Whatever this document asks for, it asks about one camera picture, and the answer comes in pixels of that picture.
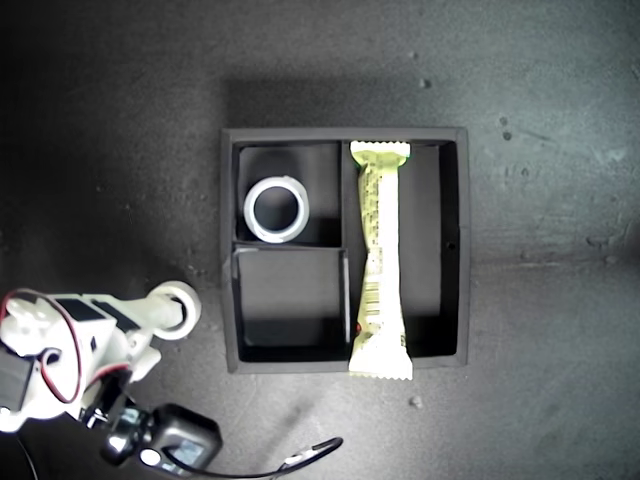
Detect small white tape roll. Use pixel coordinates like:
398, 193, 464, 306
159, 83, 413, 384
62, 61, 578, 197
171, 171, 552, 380
148, 280, 203, 342

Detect large white tape roll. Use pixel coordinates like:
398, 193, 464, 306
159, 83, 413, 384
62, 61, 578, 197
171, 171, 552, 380
242, 175, 311, 245

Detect snack bar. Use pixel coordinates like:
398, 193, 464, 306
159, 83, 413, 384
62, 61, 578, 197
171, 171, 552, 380
347, 140, 415, 382

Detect black tray with wells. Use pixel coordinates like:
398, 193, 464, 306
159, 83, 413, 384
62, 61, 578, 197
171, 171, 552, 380
221, 126, 471, 374

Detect thin black cable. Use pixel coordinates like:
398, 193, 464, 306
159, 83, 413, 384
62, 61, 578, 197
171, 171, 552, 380
16, 433, 41, 480

